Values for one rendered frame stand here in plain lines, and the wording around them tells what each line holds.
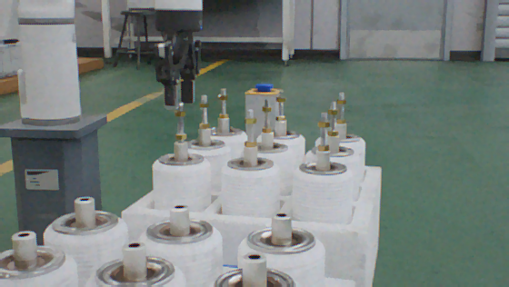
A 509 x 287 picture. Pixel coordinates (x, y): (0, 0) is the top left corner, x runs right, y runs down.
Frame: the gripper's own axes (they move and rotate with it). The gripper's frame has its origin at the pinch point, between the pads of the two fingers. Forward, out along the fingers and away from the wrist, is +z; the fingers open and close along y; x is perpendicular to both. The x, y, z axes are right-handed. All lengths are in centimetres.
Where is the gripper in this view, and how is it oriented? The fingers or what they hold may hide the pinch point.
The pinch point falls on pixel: (179, 97)
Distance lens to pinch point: 103.1
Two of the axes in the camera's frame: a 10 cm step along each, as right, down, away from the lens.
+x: -9.6, -0.7, 2.6
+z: -0.1, 9.8, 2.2
